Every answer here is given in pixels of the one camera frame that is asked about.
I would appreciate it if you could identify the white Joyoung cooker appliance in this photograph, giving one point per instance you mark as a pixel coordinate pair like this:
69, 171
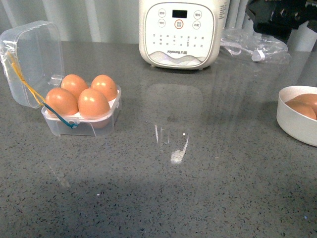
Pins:
181, 34

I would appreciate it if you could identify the white round bowl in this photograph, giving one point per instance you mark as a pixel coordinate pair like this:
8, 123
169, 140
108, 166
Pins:
293, 123

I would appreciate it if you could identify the clear plastic egg box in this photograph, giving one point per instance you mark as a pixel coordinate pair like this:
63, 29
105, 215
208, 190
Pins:
37, 48

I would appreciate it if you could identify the brown egg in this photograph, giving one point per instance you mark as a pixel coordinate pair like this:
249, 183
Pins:
74, 84
106, 86
92, 104
62, 101
302, 108
309, 98

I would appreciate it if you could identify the yellow rubber band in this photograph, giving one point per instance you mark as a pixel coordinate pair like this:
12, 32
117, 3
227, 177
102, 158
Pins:
17, 69

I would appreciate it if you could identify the brown egg in bowl front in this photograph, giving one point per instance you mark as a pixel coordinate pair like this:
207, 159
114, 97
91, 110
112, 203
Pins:
302, 108

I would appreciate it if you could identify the brown egg in bowl back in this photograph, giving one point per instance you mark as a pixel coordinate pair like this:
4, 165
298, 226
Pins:
309, 98

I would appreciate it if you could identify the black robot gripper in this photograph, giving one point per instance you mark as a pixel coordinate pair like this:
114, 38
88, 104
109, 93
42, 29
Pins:
279, 17

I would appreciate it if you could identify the teal rubber band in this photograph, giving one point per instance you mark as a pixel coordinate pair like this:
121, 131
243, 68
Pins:
71, 125

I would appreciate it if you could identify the clear plastic bag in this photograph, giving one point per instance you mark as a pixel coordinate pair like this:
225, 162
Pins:
242, 45

